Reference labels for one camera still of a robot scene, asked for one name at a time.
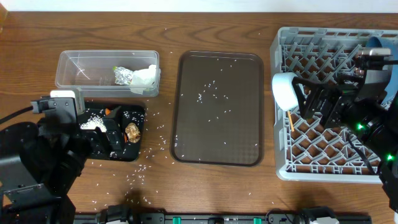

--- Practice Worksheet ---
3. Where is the light blue rice bowl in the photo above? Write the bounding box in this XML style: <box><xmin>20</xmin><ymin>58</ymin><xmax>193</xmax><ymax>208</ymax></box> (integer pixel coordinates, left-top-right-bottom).
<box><xmin>272</xmin><ymin>72</ymin><xmax>299</xmax><ymax>111</ymax></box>

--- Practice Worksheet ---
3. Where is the brown food piece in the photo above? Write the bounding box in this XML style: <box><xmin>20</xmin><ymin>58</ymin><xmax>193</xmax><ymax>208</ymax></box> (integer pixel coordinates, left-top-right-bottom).
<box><xmin>125</xmin><ymin>123</ymin><xmax>141</xmax><ymax>143</ymax></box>

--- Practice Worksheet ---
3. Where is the yellow green snack wrapper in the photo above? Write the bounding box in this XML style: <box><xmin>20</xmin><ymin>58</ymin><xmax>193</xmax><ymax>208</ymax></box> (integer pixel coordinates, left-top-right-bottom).
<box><xmin>113</xmin><ymin>67</ymin><xmax>133</xmax><ymax>86</ymax></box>

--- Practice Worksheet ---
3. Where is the white napkin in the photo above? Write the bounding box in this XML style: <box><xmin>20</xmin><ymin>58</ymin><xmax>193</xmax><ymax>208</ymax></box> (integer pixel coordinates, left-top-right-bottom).
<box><xmin>129</xmin><ymin>65</ymin><xmax>157</xmax><ymax>95</ymax></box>

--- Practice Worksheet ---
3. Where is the dark blue plate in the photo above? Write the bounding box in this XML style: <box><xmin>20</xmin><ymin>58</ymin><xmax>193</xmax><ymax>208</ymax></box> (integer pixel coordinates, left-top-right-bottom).
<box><xmin>365</xmin><ymin>35</ymin><xmax>398</xmax><ymax>105</ymax></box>

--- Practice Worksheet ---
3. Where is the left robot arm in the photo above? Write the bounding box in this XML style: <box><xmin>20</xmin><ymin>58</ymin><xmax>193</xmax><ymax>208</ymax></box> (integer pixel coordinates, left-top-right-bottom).
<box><xmin>1</xmin><ymin>98</ymin><xmax>134</xmax><ymax>223</ymax></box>

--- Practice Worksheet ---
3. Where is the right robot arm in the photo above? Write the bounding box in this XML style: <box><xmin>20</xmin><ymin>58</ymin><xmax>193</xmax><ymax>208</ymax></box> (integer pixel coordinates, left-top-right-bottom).
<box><xmin>292</xmin><ymin>75</ymin><xmax>397</xmax><ymax>212</ymax></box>

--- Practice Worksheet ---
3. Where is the grey dishwasher rack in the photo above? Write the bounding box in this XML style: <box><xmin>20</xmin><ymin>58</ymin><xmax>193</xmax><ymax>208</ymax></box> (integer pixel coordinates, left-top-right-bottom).
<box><xmin>270</xmin><ymin>27</ymin><xmax>397</xmax><ymax>184</ymax></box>

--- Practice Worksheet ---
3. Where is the black plastic tray bin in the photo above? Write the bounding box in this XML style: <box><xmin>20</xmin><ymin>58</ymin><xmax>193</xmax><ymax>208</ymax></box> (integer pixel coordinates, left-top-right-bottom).
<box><xmin>78</xmin><ymin>102</ymin><xmax>145</xmax><ymax>162</ymax></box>

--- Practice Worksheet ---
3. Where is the pile of white rice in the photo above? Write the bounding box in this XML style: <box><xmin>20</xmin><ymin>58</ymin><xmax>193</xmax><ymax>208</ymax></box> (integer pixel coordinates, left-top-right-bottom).
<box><xmin>80</xmin><ymin>114</ymin><xmax>107</xmax><ymax>133</ymax></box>

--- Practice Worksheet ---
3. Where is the clear plastic bin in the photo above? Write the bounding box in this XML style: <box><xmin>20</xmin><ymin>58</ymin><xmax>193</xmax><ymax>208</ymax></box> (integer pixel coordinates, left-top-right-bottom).
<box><xmin>55</xmin><ymin>50</ymin><xmax>160</xmax><ymax>98</ymax></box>

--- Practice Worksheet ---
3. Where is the brown serving tray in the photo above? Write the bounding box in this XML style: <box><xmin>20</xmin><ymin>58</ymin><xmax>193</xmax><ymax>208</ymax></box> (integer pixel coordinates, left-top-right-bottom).
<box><xmin>170</xmin><ymin>51</ymin><xmax>264</xmax><ymax>167</ymax></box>

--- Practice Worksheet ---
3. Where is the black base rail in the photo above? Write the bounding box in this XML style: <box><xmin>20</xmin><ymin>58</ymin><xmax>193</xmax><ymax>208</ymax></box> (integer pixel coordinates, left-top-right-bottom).
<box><xmin>73</xmin><ymin>205</ymin><xmax>373</xmax><ymax>224</ymax></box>

